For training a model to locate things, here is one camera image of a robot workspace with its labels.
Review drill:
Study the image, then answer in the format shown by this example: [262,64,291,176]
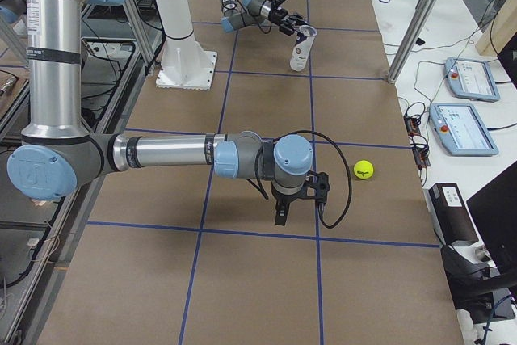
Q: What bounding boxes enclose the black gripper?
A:
[271,183,306,226]
[269,7,308,36]

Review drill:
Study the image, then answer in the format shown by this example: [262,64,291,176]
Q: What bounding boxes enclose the Wilson tennis ball can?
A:
[290,25,317,72]

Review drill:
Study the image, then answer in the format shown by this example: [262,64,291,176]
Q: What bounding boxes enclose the plain yellow tennis ball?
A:
[353,159,375,179]

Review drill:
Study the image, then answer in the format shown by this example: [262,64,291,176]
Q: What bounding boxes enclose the black box with label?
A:
[427,183,479,246]

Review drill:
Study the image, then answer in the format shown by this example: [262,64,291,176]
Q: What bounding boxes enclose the far blue teach pendant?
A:
[445,57,500,103]

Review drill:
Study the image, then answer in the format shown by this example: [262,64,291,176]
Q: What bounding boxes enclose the blue teach pendant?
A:
[445,57,500,103]
[429,103,498,157]

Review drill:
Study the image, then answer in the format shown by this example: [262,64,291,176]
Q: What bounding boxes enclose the near blue teach pendant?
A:
[429,103,498,157]

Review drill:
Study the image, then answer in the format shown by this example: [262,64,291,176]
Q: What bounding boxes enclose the black monitor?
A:
[467,162,517,273]

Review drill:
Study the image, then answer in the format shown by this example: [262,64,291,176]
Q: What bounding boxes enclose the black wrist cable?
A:
[248,130,355,229]

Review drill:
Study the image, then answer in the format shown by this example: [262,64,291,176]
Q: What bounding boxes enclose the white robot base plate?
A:
[156,48,217,90]

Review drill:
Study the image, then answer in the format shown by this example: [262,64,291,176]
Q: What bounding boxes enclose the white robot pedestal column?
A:
[156,0,203,57]

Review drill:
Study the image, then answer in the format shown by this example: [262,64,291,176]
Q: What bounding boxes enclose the aluminium frame post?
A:
[387,0,436,84]

